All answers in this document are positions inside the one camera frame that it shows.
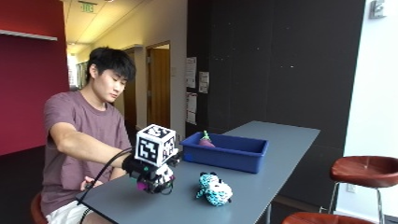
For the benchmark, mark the white cube with black markers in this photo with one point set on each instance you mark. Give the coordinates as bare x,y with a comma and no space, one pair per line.
155,143

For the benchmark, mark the teal spotted plush toy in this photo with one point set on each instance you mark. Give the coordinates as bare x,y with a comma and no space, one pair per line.
215,189

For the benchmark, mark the purple toy eggplant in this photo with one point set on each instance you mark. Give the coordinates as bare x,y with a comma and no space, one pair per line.
206,141

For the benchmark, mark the blue plastic bin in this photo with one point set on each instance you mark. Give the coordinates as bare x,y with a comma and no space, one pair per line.
232,151

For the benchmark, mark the white paper notice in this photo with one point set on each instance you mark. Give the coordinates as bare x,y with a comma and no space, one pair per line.
191,108
204,82
191,72

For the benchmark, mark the the person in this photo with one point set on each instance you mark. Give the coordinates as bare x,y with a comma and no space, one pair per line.
83,124

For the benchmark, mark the brown round bar stool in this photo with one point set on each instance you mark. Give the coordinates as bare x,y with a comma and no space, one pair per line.
324,218
38,210
365,170

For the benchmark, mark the wooden door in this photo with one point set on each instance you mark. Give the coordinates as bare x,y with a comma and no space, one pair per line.
160,87

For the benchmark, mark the green exit sign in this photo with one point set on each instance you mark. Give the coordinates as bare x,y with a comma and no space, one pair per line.
87,6

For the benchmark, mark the white wall shelf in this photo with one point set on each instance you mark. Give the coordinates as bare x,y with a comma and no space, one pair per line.
27,34

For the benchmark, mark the white wall alarm device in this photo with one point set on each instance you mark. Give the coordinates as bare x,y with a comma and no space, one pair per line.
377,9

